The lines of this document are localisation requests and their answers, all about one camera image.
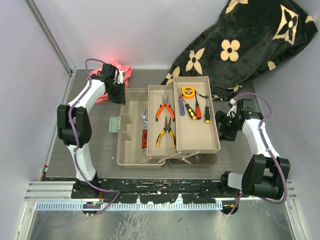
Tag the white slotted cable duct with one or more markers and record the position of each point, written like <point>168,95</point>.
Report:
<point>93,206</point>

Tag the black floral plush blanket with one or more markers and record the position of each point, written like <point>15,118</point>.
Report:
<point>249,38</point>

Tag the orange handled adjustable wrench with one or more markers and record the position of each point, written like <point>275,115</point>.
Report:
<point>144,137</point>

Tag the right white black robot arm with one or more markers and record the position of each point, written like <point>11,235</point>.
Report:
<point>267,173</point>

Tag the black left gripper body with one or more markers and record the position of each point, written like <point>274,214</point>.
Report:
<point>115,93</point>

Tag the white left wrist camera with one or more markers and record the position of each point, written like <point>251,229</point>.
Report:
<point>120,77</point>

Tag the grey green toolbox latch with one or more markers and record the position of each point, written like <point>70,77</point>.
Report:
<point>114,124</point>

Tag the yellow black screwdriver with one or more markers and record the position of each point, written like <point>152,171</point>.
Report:
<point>190,111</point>
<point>207,116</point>

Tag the aluminium frame rail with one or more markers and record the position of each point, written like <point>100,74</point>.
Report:
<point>51,190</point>

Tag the translucent brown plastic toolbox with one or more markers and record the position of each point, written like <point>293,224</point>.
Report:
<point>183,142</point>

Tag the orange handled small pliers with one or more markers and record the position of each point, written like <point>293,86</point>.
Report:
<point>165,104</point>

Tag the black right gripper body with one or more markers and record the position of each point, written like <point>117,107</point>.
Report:
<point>228,128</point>

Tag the pink printed cloth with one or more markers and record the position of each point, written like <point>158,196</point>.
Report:
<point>126,71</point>

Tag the yellow tape measure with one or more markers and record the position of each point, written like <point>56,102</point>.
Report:
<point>189,92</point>

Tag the vertical aluminium corner post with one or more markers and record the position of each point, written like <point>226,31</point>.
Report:
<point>31,4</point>

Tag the red black screwdriver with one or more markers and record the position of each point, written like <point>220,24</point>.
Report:
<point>197,108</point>

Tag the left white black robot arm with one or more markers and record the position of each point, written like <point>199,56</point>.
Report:
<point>74,126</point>

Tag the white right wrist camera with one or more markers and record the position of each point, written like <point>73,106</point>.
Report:
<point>235,108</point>

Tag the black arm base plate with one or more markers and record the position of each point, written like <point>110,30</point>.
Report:
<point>157,191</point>

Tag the blue handled screwdriver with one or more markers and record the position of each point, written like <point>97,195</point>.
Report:
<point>181,103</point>

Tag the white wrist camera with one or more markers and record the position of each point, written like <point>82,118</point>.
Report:
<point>120,77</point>
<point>235,108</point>

